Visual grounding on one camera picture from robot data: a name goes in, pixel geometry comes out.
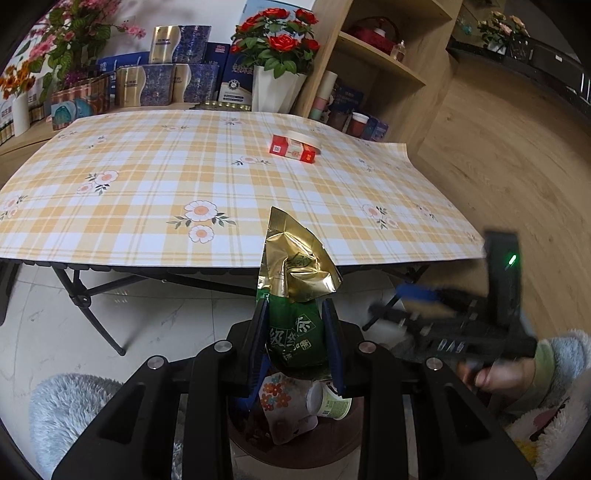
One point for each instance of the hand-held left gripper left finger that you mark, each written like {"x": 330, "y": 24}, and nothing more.
{"x": 258, "y": 350}

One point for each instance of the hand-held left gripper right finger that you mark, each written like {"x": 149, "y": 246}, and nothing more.
{"x": 333, "y": 350}

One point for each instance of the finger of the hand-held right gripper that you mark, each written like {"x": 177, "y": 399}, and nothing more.
{"x": 397, "y": 316}
{"x": 425, "y": 293}

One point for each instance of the clear plastic blister packaging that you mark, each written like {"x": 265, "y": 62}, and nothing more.
{"x": 277, "y": 397}

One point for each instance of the green white paper cup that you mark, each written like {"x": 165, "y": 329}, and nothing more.
{"x": 332, "y": 406}

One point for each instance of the green gold tea bag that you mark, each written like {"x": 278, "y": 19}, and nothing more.
{"x": 295, "y": 286}

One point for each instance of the maroon round waste bin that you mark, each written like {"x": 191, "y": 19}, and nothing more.
{"x": 323, "y": 443}

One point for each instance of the person's right forearm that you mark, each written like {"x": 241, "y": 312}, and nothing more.
{"x": 568, "y": 392}

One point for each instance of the person's right hand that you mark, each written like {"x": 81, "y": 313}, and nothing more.
{"x": 503, "y": 378}

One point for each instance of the yellow plaid flowered tablecloth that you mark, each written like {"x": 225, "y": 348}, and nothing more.
{"x": 138, "y": 230}

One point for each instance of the small blue box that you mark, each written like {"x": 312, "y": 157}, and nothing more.
{"x": 376, "y": 129}

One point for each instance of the red cup with white lid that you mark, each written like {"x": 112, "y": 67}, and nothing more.
{"x": 356, "y": 125}

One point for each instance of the person's left fluffy trouser leg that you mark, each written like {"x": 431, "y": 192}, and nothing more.
{"x": 74, "y": 415}

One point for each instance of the red cigarette box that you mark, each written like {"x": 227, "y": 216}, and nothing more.
{"x": 291, "y": 148}

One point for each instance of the dark blue picture box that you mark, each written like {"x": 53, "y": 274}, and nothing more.
{"x": 348, "y": 97}

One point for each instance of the stack of paper cups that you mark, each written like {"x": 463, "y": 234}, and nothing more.
{"x": 323, "y": 92}

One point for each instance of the black counter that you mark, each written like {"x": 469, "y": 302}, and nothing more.
{"x": 554, "y": 60}

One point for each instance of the small glass bottle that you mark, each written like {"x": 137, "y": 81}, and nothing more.
{"x": 398, "y": 53}

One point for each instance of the wooden shelf unit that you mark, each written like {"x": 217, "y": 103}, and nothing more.
{"x": 318, "y": 69}

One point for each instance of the white flower pot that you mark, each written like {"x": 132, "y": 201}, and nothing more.
{"x": 277, "y": 92}

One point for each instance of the small pink flower plant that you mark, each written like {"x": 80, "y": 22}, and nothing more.
{"x": 501, "y": 30}

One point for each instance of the red teapot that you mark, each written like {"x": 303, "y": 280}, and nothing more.
{"x": 374, "y": 39}

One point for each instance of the blue and white carton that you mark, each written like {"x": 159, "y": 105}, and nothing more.
{"x": 235, "y": 90}

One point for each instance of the gold and blue gift box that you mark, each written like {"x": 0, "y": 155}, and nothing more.
{"x": 184, "y": 44}
{"x": 145, "y": 85}
{"x": 196, "y": 83}

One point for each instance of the red rose artificial plant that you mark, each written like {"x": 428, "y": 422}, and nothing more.
{"x": 277, "y": 41}

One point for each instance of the dark blue upright box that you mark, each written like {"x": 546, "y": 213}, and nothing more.
{"x": 218, "y": 55}

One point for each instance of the flat blue box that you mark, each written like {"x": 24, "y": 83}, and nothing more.
{"x": 120, "y": 62}

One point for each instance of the white ribbed vase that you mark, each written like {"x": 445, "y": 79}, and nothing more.
{"x": 21, "y": 115}

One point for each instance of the row of small bottles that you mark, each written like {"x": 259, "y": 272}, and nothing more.
{"x": 5, "y": 131}

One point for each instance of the orange artificial flowers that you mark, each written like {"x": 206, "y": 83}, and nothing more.
{"x": 18, "y": 83}

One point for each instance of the pink blossom artificial plant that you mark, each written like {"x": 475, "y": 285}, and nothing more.
{"x": 69, "y": 41}

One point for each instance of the black folding table frame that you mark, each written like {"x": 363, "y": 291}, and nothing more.
{"x": 85, "y": 297}

